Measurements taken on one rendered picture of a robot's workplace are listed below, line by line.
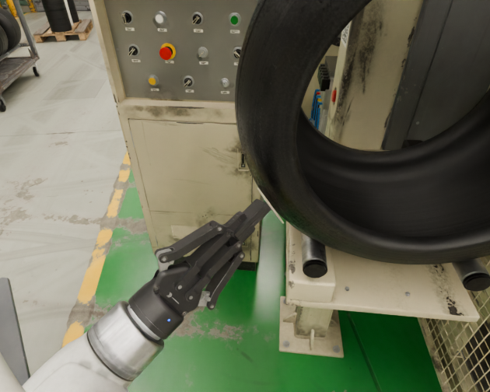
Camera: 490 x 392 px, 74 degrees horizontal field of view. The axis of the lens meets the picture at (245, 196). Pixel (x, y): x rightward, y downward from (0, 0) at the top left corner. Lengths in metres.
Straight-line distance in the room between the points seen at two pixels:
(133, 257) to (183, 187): 0.65
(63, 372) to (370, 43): 0.77
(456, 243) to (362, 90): 0.40
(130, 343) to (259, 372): 1.07
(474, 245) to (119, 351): 0.53
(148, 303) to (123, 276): 1.39
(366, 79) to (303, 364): 1.13
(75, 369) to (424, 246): 0.52
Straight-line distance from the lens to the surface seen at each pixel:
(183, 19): 1.20
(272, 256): 1.83
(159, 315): 0.46
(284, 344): 1.53
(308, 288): 0.65
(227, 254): 0.49
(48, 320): 1.83
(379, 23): 0.80
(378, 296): 0.74
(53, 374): 0.49
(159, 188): 1.46
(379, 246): 0.58
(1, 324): 1.01
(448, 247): 0.61
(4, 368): 0.33
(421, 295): 0.78
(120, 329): 0.46
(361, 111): 0.85
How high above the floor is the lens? 1.37
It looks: 38 degrees down
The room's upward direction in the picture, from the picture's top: straight up
